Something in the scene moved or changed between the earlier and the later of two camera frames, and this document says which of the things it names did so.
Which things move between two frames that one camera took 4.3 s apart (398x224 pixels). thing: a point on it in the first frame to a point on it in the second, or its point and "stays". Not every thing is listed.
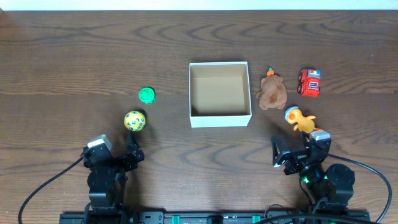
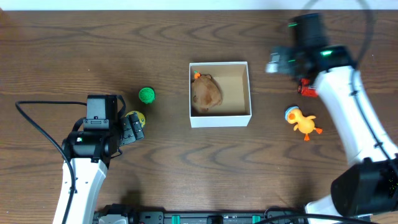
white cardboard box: [219, 94] stays
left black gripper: [116, 162] to [131, 127]
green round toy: [147, 95] stays
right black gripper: [298, 156] to [286, 64]
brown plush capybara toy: [273, 93] to [206, 93]
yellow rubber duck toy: [294, 115] stays
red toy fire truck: [309, 83] stays
